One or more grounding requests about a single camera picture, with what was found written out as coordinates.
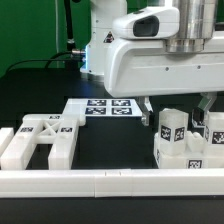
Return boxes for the black cable bundle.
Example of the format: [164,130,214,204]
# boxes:
[6,0,88,73]

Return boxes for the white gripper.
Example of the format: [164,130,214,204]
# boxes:
[104,34,224,126]

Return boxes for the white chair back frame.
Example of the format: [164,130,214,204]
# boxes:
[0,114,86,170]

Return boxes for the white U-shaped fence frame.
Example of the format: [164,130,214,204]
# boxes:
[0,126,224,199]

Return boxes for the white chair seat plate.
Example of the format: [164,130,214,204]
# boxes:
[153,131,224,169]

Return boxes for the white marker base sheet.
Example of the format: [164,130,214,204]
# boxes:
[63,98,142,117]

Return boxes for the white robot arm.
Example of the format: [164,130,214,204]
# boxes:
[81,0,224,126]

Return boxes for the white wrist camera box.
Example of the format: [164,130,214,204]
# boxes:
[112,7,180,40]

